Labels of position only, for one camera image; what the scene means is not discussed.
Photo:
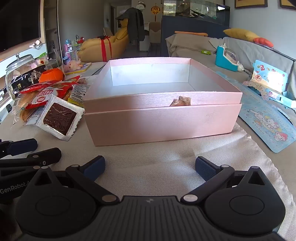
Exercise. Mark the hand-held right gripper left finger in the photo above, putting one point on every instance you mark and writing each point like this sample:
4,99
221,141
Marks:
94,166

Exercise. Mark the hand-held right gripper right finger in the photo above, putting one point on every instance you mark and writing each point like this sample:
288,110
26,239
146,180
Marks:
204,168

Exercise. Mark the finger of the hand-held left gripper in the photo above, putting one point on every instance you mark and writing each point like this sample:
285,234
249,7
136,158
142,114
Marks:
23,146
46,155

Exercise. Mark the brown cake packet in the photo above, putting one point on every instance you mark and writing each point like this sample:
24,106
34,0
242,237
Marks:
60,115

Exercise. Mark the bread packet with red label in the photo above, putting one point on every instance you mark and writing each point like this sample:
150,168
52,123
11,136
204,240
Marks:
32,102

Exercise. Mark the pink cardboard box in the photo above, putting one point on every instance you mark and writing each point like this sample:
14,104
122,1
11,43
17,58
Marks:
161,120

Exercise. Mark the silver snack packet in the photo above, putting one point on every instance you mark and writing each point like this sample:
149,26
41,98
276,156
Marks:
77,95

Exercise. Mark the red snack packet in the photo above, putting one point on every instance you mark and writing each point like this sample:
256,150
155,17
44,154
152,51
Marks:
64,87

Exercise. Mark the black box with gold print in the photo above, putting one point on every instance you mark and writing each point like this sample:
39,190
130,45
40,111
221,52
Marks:
27,78

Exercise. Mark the orange pumpkin container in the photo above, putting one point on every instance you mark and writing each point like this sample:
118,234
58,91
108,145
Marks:
52,74

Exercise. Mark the blue cartoon mat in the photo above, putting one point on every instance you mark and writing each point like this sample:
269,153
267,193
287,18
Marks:
261,111

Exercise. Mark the glass jar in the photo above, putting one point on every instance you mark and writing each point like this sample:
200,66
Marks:
19,66

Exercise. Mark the pink plush toy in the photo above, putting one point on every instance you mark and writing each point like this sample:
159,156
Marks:
71,65

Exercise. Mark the children's book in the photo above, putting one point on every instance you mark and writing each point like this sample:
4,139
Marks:
85,66

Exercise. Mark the pink water bottle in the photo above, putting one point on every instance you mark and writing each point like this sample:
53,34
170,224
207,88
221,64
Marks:
67,46

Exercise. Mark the blue and white toy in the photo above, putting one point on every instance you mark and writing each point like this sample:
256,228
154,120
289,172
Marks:
225,60

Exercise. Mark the small green toy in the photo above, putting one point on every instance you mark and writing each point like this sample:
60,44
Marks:
205,52

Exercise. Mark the yellow sofa with red ribbon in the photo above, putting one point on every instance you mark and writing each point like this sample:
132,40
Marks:
97,47

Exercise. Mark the grey sofa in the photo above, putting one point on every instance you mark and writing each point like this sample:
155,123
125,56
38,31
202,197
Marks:
254,55

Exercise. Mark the beige sofa throw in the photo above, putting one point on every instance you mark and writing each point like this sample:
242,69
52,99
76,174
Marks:
185,44

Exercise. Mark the television screen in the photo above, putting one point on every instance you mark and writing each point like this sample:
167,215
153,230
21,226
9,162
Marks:
16,20

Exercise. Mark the yellow cushion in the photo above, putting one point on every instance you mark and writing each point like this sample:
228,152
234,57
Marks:
241,34

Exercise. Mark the orange cushion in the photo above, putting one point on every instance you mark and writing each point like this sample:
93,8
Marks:
263,42

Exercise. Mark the dark blue partition cabinet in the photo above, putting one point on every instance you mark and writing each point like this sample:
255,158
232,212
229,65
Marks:
192,23

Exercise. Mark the beige chair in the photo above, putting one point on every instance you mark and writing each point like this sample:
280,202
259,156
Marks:
155,31

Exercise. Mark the dark coat on rack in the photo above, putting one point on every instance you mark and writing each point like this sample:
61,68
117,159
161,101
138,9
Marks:
134,23

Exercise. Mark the glass fish tank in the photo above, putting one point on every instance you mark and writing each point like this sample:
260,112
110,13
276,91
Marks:
196,8

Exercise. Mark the yellow hanging lantern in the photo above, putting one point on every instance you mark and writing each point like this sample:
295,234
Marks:
155,10

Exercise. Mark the framed wall picture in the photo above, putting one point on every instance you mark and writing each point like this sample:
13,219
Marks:
288,3
249,3

